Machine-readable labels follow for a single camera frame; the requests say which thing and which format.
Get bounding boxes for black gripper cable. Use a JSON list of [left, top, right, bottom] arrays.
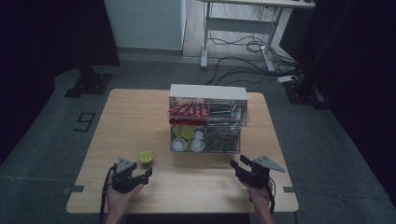
[[98, 164, 119, 224], [255, 167, 276, 216]]

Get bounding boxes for bunch of dark packets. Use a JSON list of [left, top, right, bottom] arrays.
[[205, 127, 241, 153]]

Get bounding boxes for black curtain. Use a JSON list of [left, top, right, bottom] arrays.
[[0, 0, 121, 166], [297, 0, 396, 208]]

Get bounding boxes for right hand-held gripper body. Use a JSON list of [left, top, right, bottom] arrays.
[[245, 154, 287, 189]]

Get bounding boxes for white power strip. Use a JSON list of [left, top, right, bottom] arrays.
[[276, 75, 299, 84]]

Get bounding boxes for white cabinet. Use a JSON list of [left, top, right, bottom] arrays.
[[104, 0, 188, 51]]

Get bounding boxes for clear organizer with white top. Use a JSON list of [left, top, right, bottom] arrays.
[[168, 83, 249, 155]]

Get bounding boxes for person's left hand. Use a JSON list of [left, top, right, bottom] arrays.
[[105, 180, 145, 217]]

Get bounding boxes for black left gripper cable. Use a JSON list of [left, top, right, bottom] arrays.
[[98, 164, 119, 224]]

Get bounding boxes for person's right hand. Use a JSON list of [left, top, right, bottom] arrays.
[[242, 178, 276, 207]]

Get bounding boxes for white desk frame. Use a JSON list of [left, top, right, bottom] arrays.
[[197, 0, 317, 74]]

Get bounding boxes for coiled black cables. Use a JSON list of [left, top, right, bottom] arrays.
[[208, 35, 275, 54]]

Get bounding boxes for black stand base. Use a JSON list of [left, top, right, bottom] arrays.
[[283, 76, 331, 110], [64, 64, 113, 99]]

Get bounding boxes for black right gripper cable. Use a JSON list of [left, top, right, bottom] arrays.
[[255, 167, 276, 216]]

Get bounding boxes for bunch of red packets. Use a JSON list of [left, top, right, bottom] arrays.
[[168, 102, 210, 127]]

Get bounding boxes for bunch of silver packets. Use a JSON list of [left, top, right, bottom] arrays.
[[208, 104, 245, 127]]

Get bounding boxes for black floor cable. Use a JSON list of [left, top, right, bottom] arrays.
[[204, 55, 300, 87]]

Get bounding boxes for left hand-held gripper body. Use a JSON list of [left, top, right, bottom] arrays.
[[110, 157, 145, 194]]

